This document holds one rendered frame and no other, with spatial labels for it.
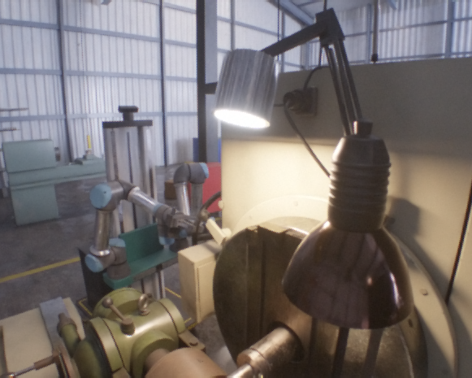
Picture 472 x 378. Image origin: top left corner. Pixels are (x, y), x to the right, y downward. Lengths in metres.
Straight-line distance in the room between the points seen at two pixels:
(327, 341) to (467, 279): 0.28
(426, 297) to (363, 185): 0.37
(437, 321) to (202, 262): 0.67
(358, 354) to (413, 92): 0.49
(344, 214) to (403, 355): 0.35
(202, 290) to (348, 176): 0.80
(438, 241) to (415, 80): 0.28
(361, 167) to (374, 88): 0.33
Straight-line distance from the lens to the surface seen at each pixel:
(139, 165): 2.07
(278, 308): 0.70
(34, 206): 6.11
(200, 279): 0.99
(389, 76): 0.60
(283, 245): 0.61
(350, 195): 0.29
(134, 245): 2.08
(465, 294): 0.63
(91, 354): 0.83
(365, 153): 0.29
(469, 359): 0.69
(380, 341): 0.60
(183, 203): 1.92
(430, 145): 0.57
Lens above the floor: 1.80
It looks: 14 degrees down
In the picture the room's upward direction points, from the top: straight up
